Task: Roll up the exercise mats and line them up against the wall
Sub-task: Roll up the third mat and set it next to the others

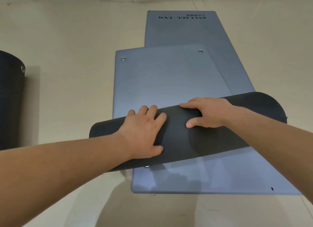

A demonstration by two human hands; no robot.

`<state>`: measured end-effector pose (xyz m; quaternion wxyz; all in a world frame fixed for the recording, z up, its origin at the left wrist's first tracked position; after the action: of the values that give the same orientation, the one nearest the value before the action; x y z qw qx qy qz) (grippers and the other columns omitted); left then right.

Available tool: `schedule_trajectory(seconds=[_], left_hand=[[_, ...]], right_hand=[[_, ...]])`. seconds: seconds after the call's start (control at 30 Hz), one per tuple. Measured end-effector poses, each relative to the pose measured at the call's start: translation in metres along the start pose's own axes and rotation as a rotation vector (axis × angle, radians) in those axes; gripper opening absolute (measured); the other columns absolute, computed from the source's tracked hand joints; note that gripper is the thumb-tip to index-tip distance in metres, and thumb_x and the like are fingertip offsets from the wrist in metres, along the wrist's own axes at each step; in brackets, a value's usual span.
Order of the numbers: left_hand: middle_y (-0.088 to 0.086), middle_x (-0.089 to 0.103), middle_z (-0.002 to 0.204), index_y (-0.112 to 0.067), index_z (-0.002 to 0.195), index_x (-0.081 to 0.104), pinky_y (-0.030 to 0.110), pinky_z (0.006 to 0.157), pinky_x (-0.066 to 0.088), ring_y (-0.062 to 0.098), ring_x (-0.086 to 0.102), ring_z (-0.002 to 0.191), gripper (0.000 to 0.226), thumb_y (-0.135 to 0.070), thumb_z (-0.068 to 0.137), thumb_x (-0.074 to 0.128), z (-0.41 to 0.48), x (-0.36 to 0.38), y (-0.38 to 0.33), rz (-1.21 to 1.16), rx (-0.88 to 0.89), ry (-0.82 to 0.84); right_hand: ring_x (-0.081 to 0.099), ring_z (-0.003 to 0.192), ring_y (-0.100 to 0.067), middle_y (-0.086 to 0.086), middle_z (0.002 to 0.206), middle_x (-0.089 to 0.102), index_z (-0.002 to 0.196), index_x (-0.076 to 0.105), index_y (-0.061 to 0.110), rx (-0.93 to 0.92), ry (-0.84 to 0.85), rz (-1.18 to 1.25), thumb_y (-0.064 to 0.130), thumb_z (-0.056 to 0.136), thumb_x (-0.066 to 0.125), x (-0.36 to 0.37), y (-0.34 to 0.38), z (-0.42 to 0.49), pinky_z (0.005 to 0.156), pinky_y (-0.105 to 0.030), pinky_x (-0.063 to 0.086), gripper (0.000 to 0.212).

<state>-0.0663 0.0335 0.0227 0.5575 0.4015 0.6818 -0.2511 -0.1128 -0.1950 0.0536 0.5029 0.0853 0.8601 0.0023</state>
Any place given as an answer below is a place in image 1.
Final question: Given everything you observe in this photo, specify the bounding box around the person's right hand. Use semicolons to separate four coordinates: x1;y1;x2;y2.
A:
179;97;241;129

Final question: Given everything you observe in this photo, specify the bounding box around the person's left hand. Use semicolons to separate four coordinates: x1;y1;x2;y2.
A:
118;105;168;161

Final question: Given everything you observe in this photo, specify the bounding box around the blue-grey yoga mat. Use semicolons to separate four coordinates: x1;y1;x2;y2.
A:
0;50;26;151
89;44;288;172
131;10;303;195

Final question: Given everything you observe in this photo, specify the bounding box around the person's right forearm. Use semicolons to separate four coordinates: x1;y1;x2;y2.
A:
224;106;313;205

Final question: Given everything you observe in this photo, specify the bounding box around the person's left forearm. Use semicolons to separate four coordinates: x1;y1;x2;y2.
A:
0;131;134;227

